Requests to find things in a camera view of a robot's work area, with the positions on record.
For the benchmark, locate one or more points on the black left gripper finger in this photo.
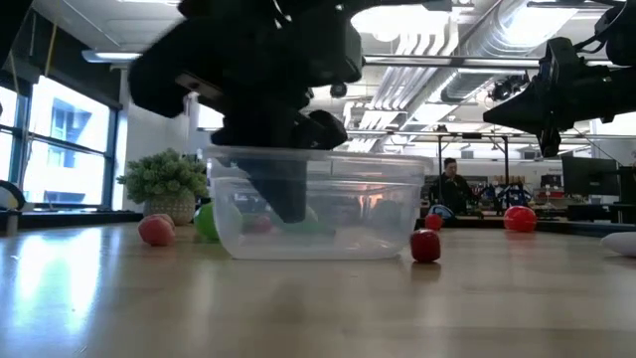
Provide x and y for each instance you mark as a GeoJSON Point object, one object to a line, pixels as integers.
{"type": "Point", "coordinates": [278, 184]}

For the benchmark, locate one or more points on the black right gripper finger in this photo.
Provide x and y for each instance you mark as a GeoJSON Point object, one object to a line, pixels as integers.
{"type": "Point", "coordinates": [526, 102]}
{"type": "Point", "coordinates": [526, 122]}

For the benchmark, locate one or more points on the red toy strawberry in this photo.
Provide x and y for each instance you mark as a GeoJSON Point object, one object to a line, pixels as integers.
{"type": "Point", "coordinates": [257, 224]}

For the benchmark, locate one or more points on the light green toy lime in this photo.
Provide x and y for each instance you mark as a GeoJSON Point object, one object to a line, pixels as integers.
{"type": "Point", "coordinates": [206, 224]}

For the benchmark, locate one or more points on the clear plastic tupperware container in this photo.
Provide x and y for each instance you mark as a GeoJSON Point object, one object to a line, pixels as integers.
{"type": "Point", "coordinates": [348, 243]}

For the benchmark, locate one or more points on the red toy tomato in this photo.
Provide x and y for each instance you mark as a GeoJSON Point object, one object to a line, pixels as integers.
{"type": "Point", "coordinates": [520, 219]}

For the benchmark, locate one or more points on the pink toy peach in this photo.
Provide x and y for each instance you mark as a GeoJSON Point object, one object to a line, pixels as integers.
{"type": "Point", "coordinates": [156, 231]}

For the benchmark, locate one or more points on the small red toy fruit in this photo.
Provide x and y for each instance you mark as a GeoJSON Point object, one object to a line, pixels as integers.
{"type": "Point", "coordinates": [425, 246]}
{"type": "Point", "coordinates": [433, 222]}

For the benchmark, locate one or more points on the black ceiling spotlight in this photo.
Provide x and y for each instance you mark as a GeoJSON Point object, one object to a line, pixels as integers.
{"type": "Point", "coordinates": [507, 88]}

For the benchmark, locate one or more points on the small black monitor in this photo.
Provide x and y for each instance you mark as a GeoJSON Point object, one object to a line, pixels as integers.
{"type": "Point", "coordinates": [550, 180]}

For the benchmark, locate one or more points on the black computer monitor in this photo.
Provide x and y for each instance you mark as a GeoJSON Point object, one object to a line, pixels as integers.
{"type": "Point", "coordinates": [628, 185]}
{"type": "Point", "coordinates": [591, 176]}

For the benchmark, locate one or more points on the person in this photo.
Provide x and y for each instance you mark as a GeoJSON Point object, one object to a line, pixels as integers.
{"type": "Point", "coordinates": [452, 191]}

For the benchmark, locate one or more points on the green faux potted plant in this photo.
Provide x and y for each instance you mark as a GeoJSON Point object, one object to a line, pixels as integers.
{"type": "Point", "coordinates": [164, 174]}

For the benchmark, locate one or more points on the blue and white round object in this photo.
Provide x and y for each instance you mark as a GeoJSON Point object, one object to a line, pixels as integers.
{"type": "Point", "coordinates": [445, 209]}

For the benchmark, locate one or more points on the long linear ceiling light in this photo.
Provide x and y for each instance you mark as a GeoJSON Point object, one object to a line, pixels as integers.
{"type": "Point", "coordinates": [114, 56]}

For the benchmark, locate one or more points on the bright ceiling panel light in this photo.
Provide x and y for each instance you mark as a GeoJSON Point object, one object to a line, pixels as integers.
{"type": "Point", "coordinates": [397, 22]}

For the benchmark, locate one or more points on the large office window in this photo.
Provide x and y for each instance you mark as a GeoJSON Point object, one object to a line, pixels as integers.
{"type": "Point", "coordinates": [69, 124]}

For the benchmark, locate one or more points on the black background gantry frame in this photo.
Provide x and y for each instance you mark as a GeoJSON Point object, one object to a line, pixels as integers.
{"type": "Point", "coordinates": [472, 135]}

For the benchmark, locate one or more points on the silver ventilation duct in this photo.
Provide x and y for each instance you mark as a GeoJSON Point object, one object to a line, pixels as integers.
{"type": "Point", "coordinates": [497, 42]}

